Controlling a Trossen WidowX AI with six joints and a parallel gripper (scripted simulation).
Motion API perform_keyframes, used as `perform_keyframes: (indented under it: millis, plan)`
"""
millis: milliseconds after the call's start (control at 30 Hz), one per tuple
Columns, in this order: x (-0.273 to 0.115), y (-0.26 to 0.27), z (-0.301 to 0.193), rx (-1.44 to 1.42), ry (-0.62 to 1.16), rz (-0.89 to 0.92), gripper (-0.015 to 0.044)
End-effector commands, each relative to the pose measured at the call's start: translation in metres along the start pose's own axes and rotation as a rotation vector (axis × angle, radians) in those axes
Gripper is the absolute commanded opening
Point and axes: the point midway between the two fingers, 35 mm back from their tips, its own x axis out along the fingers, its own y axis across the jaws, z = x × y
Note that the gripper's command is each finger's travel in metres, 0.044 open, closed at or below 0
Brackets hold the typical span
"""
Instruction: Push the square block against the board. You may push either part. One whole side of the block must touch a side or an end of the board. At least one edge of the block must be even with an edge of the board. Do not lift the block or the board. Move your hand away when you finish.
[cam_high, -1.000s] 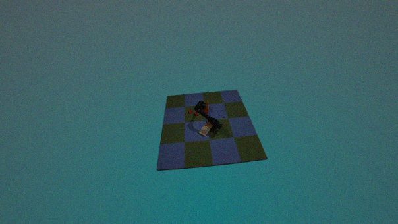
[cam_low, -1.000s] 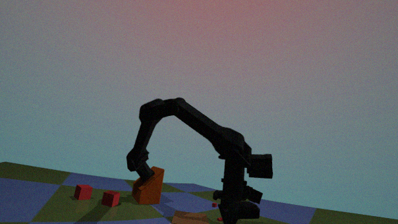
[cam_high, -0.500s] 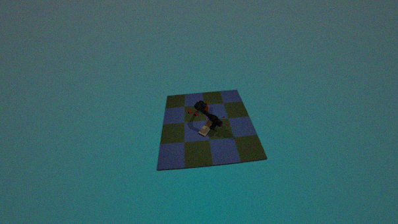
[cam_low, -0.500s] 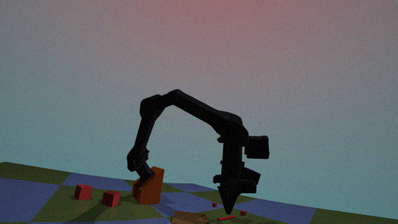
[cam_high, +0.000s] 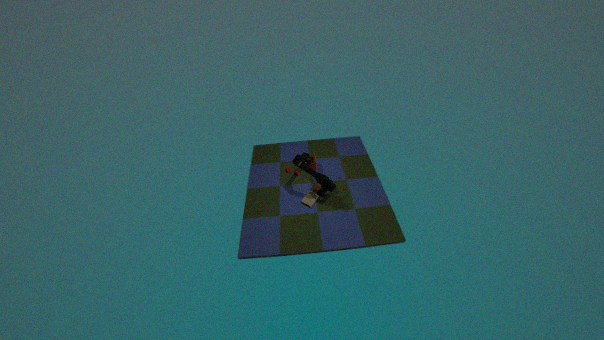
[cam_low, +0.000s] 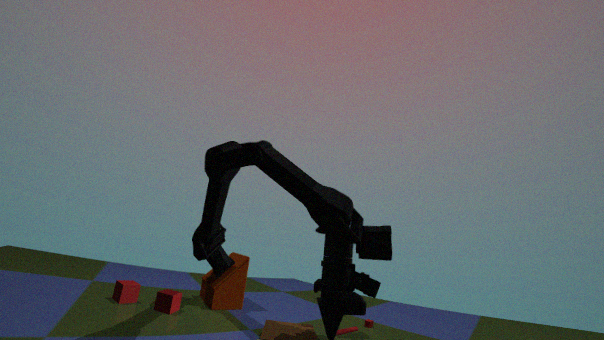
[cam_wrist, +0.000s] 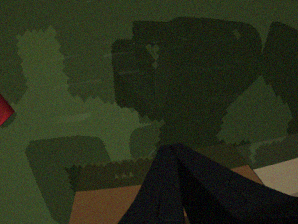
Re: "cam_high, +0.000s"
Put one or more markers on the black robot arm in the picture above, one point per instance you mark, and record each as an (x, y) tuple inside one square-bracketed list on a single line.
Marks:
[(320, 178)]

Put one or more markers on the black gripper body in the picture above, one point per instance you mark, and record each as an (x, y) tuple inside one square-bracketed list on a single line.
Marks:
[(322, 191)]

